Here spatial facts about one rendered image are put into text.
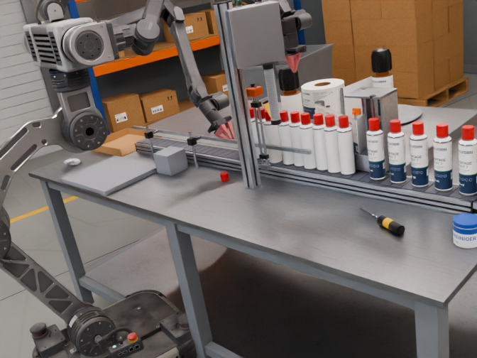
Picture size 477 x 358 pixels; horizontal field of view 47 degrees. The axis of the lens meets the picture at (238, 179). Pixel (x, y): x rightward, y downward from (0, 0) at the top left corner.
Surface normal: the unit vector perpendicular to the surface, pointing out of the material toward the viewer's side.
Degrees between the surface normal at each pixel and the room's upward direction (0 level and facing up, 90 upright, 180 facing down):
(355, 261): 0
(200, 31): 90
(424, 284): 0
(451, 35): 90
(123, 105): 90
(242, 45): 90
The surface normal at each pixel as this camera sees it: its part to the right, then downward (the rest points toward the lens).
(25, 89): 0.57, 0.22
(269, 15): 0.19, 0.33
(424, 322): -0.68, 0.37
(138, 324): -0.16, -0.92
